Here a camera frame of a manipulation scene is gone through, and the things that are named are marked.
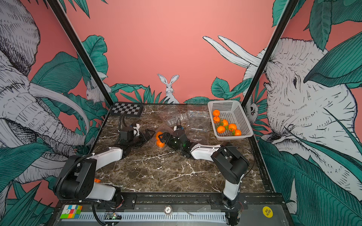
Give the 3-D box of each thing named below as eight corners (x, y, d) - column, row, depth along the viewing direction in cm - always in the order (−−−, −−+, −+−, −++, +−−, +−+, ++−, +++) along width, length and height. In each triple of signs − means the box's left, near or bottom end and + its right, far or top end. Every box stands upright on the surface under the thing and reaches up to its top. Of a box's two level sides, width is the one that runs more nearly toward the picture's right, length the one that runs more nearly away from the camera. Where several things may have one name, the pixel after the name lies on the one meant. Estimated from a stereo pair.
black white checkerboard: (108, 117, 111) (107, 115, 110) (114, 104, 121) (113, 102, 119) (141, 117, 112) (140, 115, 110) (144, 104, 121) (144, 102, 119)
